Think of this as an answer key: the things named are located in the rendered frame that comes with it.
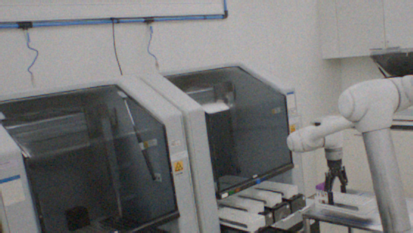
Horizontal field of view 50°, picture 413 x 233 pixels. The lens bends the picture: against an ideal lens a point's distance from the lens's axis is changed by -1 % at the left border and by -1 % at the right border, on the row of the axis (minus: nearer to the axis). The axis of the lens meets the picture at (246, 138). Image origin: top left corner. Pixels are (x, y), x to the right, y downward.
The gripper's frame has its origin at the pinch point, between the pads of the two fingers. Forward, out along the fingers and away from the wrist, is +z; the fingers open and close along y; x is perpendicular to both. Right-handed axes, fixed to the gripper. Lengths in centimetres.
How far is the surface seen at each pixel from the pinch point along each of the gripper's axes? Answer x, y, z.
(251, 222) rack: 22.4, -38.9, 4.2
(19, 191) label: 35, -133, -38
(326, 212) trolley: 6.2, -2.0, 8.7
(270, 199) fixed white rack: 38.3, -9.9, 4.6
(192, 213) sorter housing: 40, -60, -4
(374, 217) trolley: -17.9, 4.2, 8.7
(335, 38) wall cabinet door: 152, 215, -79
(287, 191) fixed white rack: 39.4, 5.2, 4.6
